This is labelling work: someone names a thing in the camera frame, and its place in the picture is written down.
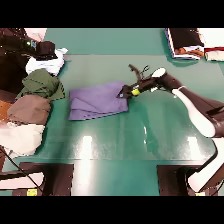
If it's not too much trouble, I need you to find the black cable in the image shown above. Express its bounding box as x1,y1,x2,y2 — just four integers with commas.
0,145,45,195

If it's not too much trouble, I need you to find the orange garment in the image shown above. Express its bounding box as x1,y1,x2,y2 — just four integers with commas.
174,47,205,58

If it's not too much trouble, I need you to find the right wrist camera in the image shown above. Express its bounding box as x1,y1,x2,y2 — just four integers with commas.
128,63,151,84

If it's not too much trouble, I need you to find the cream garment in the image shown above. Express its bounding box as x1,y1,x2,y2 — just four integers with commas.
0,121,47,158

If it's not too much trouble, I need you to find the red garment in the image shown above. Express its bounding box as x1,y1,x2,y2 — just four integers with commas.
203,46,224,53

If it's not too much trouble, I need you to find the brown garment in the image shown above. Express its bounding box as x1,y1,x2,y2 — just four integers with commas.
6,94,52,127

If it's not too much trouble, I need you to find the purple shirt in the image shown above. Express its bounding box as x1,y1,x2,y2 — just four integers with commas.
67,81,133,121

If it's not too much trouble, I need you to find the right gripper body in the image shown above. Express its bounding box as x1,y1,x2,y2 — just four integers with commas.
116,83,142,100

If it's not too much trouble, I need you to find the white garment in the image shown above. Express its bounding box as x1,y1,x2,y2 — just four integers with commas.
25,47,69,77

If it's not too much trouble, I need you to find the green garment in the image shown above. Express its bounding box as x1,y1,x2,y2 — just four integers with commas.
15,68,66,102

